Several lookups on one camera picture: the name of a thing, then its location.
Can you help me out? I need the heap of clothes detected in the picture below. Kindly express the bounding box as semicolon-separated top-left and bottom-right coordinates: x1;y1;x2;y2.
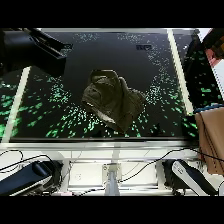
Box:
199;28;224;102

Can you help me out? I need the olive green garment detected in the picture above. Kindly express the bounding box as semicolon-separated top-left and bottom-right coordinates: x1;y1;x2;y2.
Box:
80;69;147;134

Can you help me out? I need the silver frame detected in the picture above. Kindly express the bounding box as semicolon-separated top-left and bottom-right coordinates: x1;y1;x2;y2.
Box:
0;139;224;196

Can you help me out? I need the brown garment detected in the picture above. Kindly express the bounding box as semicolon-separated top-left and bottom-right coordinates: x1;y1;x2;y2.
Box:
194;107;224;177

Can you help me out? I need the blue garment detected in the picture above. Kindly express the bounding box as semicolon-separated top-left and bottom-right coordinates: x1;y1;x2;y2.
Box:
193;102;224;115

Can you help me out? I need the black cable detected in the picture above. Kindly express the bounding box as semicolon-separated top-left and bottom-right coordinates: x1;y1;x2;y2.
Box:
0;148;56;173
118;147;224;184

